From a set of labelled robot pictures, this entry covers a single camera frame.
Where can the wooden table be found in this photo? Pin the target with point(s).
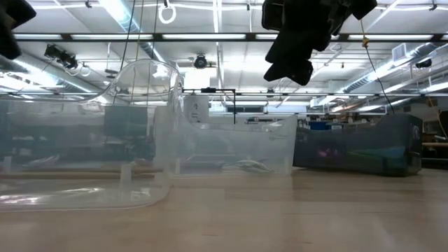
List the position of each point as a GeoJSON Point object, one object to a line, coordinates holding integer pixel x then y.
{"type": "Point", "coordinates": [435, 144]}

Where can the black ceiling speaker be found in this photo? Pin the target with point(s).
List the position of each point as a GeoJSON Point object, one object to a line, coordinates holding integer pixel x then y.
{"type": "Point", "coordinates": [423, 63]}

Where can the dark grey plastic container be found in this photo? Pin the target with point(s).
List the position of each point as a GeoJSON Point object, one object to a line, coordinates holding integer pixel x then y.
{"type": "Point", "coordinates": [367, 136]}

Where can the silver air duct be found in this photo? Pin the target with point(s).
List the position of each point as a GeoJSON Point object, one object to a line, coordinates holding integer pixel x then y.
{"type": "Point", "coordinates": [385, 66]}
{"type": "Point", "coordinates": [122, 17]}

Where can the clear plastic container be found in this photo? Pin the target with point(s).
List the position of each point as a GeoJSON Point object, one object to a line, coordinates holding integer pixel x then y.
{"type": "Point", "coordinates": [273, 147]}
{"type": "Point", "coordinates": [87, 140]}

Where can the blue storage bin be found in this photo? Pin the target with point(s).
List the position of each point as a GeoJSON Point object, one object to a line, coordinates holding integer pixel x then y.
{"type": "Point", "coordinates": [318, 125]}

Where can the white vent box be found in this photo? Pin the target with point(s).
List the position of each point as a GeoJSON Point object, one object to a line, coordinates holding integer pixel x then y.
{"type": "Point", "coordinates": [399, 52]}

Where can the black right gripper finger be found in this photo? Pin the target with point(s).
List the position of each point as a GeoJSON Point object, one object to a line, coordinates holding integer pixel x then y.
{"type": "Point", "coordinates": [292, 49]}
{"type": "Point", "coordinates": [292, 73]}

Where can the round black overhead camera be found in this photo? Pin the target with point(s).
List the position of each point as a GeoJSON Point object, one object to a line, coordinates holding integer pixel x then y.
{"type": "Point", "coordinates": [200, 62]}

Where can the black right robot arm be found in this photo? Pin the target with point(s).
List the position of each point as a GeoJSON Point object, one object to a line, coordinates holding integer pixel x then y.
{"type": "Point", "coordinates": [362, 7]}

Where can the long linear ceiling light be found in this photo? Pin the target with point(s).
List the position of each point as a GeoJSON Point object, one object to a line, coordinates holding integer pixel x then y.
{"type": "Point", "coordinates": [315, 94]}
{"type": "Point", "coordinates": [203, 36]}

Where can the white pillar with label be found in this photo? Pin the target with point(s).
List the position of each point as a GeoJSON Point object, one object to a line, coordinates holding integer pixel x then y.
{"type": "Point", "coordinates": [196, 108]}

